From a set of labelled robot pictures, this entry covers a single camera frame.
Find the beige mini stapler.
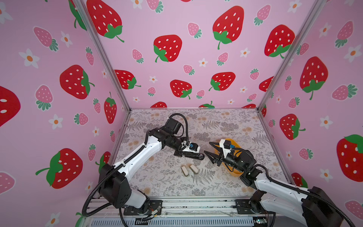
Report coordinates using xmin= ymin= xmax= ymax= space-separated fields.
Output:
xmin=189 ymin=164 xmax=199 ymax=174
xmin=181 ymin=166 xmax=189 ymax=177

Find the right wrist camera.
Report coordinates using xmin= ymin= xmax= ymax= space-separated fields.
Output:
xmin=219 ymin=139 xmax=235 ymax=158

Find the aluminium frame rail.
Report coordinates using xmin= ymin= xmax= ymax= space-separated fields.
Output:
xmin=77 ymin=197 xmax=290 ymax=227

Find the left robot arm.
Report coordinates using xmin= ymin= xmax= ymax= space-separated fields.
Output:
xmin=82 ymin=114 xmax=205 ymax=217

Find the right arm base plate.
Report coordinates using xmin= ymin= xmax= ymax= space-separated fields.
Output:
xmin=235 ymin=199 xmax=268 ymax=215

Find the yellow plastic tray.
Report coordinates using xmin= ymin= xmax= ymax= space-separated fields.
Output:
xmin=219 ymin=139 xmax=245 ymax=177

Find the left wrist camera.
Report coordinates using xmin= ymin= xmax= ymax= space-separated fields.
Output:
xmin=182 ymin=143 xmax=200 ymax=153

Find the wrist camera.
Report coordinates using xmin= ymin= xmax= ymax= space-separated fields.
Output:
xmin=219 ymin=139 xmax=235 ymax=158
xmin=182 ymin=143 xmax=200 ymax=153

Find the black stapler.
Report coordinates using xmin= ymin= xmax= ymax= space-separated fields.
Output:
xmin=184 ymin=152 xmax=205 ymax=160

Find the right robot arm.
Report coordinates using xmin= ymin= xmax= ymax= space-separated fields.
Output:
xmin=205 ymin=140 xmax=354 ymax=227

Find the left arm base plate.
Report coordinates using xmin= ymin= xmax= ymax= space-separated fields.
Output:
xmin=123 ymin=200 xmax=163 ymax=216

